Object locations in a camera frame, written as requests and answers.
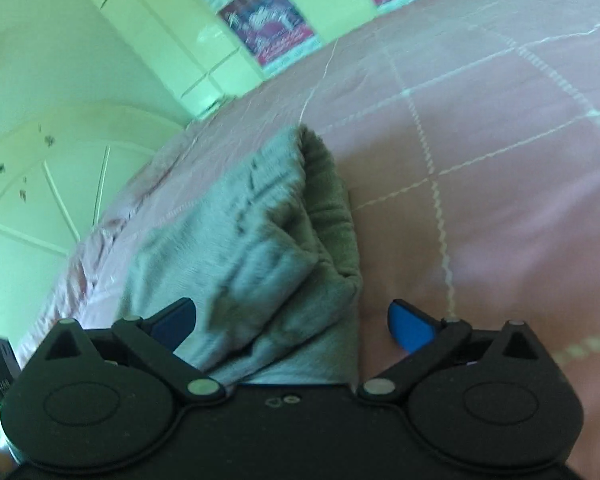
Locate white panelled door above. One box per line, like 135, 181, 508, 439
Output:
0, 102, 191, 342

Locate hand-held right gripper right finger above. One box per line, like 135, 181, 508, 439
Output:
356, 299, 539, 407

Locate pink checked bedspread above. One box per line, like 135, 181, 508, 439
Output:
27, 0, 600, 480

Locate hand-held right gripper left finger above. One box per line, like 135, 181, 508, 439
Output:
44, 297, 227, 407

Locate grey pants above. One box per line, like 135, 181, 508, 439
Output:
121, 125, 365, 387

